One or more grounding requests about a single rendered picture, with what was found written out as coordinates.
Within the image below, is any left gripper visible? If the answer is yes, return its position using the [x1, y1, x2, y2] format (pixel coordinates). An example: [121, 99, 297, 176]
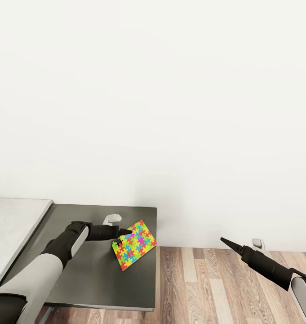
[97, 225, 132, 241]

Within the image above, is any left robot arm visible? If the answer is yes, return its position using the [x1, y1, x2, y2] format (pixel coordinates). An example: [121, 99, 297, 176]
[0, 214, 132, 324]

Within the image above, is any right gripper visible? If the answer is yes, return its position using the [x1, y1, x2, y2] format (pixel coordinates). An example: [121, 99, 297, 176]
[220, 237, 276, 280]

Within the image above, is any jigsaw puzzle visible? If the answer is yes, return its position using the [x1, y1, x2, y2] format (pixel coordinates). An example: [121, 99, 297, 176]
[112, 220, 157, 271]

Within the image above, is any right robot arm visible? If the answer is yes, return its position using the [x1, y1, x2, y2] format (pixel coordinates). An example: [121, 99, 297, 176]
[220, 237, 306, 317]

